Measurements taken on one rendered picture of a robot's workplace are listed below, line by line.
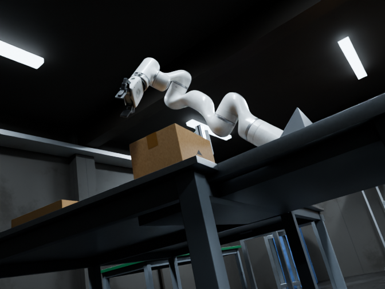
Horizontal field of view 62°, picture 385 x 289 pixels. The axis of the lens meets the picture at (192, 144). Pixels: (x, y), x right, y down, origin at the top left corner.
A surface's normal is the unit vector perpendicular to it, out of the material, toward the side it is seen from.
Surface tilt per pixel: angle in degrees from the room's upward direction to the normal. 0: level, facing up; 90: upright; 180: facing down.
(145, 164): 90
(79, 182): 90
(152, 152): 90
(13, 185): 90
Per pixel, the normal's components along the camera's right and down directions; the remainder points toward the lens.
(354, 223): -0.59, -0.18
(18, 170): 0.78, -0.37
